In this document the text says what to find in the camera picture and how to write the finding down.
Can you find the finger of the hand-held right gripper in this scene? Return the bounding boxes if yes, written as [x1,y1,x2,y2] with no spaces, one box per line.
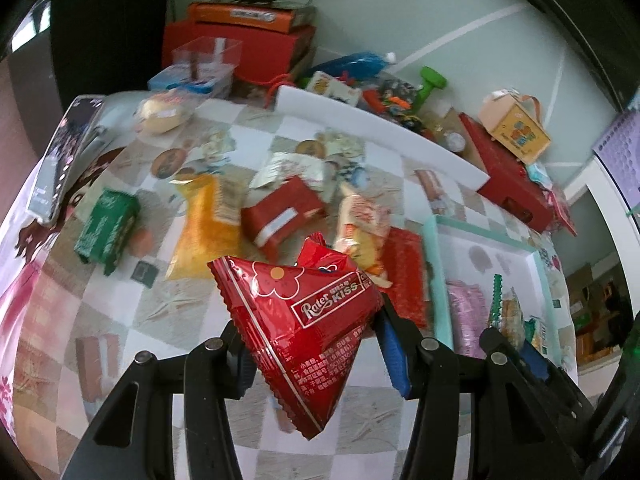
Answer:
[517,342,597,427]

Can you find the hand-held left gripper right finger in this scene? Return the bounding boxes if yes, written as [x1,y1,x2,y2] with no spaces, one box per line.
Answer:
[372,305,583,480]

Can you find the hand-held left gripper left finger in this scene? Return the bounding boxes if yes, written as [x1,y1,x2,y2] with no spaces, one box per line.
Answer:
[62,322,261,480]

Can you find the red triangular snack packet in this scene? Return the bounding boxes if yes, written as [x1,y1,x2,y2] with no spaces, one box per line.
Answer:
[207,232,384,441]

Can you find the white box with teal rim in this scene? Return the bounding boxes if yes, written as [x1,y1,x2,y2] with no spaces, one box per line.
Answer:
[424,214,568,363]

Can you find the orange printed snack packet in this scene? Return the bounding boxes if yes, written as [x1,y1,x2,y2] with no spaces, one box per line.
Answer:
[331,182,394,289]

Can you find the yellow snack packet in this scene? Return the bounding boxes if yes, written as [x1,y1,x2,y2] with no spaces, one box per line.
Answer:
[165,174,251,282]

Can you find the red and white snack packet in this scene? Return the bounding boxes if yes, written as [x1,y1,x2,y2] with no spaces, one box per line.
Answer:
[241,176,329,262]

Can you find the clear steamed cake packet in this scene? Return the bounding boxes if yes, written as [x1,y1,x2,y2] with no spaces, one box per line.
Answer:
[136,91,195,134]

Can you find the cracker packet with green edge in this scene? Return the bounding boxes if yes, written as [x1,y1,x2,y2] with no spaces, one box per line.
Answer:
[489,273,527,352]

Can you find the pink snack packet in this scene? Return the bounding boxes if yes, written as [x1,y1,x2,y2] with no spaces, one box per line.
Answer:
[446,280,490,357]

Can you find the cardboard boxes under shelf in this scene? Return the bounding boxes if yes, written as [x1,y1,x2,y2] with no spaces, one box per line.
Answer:
[564,262,628,363]

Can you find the red patterned foil packet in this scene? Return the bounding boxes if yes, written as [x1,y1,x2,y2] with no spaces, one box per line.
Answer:
[381,227,432,332]

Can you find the red printed pouch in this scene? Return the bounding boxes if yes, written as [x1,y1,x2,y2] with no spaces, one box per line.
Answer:
[546,186,579,237]

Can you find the large red gift box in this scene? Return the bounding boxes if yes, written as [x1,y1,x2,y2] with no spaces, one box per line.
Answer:
[456,111,557,234]

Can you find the white shelf unit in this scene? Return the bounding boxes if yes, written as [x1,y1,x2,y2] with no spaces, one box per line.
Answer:
[584,154,640,313]

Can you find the light blue face mask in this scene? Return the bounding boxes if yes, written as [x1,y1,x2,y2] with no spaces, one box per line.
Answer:
[524,161,552,192]

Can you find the silver snack packet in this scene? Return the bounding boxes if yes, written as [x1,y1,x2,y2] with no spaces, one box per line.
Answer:
[249,151,332,192]

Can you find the purple perforated basket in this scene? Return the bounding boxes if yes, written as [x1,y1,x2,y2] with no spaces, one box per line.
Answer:
[591,109,640,213]

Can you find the white foam board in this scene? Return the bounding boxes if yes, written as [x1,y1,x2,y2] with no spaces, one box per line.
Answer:
[274,85,492,192]

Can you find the pile of small toys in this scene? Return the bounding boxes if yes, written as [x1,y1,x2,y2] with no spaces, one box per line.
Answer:
[360,76,437,137]

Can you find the dark glossy booklet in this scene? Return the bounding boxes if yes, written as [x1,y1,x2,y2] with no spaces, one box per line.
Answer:
[29,94,109,227]

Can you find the yellow printed card box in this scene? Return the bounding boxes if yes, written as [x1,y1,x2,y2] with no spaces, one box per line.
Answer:
[304,70,362,107]

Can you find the green dumbbell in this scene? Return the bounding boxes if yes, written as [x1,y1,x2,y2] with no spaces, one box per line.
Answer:
[406,66,449,112]

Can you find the blue lidded container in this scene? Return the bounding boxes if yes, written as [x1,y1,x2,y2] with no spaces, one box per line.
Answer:
[146,64,234,99]

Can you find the blue bottle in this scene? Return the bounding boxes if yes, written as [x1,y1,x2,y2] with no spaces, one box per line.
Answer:
[309,51,399,82]

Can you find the clear plastic container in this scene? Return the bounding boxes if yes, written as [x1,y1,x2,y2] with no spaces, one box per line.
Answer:
[171,36,244,84]

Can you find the red cardboard box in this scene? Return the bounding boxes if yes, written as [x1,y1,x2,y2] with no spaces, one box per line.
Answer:
[161,21,317,86]

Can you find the orange flat box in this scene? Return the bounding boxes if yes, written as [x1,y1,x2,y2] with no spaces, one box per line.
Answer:
[188,2,317,32]

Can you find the dark furniture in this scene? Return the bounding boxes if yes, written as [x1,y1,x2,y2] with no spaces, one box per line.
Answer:
[49,0,174,107]

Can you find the paper carry box with handle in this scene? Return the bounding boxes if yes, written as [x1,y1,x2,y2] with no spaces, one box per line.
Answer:
[478,88,553,164]

